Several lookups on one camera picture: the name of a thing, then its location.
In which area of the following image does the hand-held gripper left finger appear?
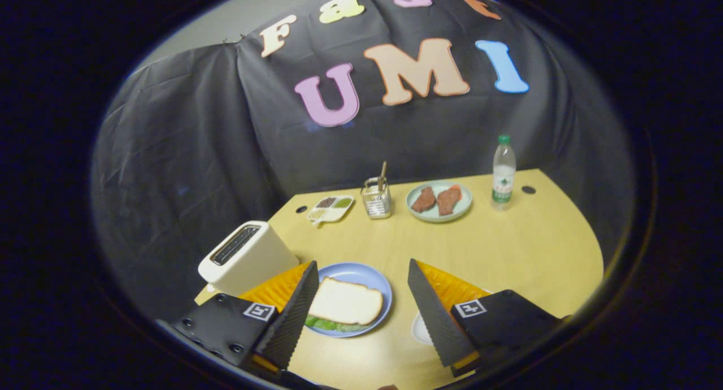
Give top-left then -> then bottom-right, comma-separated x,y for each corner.
169,260 -> 320,374

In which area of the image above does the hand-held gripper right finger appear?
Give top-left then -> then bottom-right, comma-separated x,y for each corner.
407,258 -> 565,378

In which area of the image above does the green lettuce leaf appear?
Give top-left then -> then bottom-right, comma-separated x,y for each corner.
305,315 -> 368,332

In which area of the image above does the plain bread slice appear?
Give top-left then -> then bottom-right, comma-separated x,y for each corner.
308,277 -> 384,326

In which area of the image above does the white plate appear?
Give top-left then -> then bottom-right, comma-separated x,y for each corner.
411,311 -> 435,345

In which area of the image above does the white toaster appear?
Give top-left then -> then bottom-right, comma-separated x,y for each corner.
198,220 -> 300,297

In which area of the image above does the blue plate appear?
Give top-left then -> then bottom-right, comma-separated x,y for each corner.
305,262 -> 393,338

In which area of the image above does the pale green plate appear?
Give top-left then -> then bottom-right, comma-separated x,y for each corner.
406,181 -> 473,223

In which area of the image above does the brown meat patty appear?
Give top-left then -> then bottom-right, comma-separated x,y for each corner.
411,187 -> 437,213
437,185 -> 463,216

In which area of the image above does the white divided dish with seeds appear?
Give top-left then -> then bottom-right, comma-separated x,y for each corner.
307,195 -> 355,227

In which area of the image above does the clear water bottle green label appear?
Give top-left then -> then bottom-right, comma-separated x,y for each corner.
491,134 -> 516,211

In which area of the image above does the black backdrop cloth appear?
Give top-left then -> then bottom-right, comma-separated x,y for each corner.
90,0 -> 633,323

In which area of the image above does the wire utensil holder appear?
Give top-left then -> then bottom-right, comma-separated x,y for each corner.
361,177 -> 392,219

